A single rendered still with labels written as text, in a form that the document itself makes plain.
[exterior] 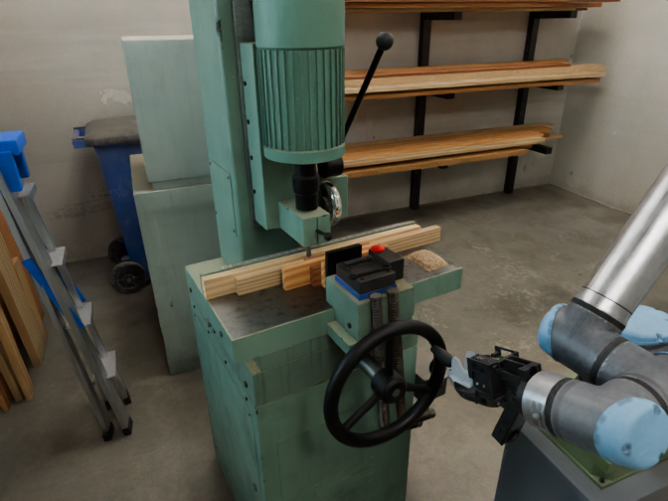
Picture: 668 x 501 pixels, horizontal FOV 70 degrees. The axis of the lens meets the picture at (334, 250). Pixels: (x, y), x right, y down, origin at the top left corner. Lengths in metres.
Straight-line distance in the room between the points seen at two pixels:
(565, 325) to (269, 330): 0.54
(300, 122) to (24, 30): 2.56
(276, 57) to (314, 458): 0.92
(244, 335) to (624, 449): 0.65
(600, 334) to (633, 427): 0.19
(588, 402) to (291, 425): 0.67
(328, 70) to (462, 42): 3.20
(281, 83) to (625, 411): 0.76
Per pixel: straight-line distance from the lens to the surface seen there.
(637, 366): 0.85
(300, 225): 1.07
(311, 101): 0.97
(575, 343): 0.88
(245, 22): 1.17
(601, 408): 0.75
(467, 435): 2.06
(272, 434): 1.17
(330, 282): 1.03
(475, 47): 4.21
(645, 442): 0.76
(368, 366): 1.01
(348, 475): 1.42
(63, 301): 1.84
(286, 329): 1.01
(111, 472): 2.07
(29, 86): 3.40
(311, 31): 0.95
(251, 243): 1.29
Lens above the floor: 1.46
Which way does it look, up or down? 26 degrees down
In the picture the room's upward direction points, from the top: 1 degrees counter-clockwise
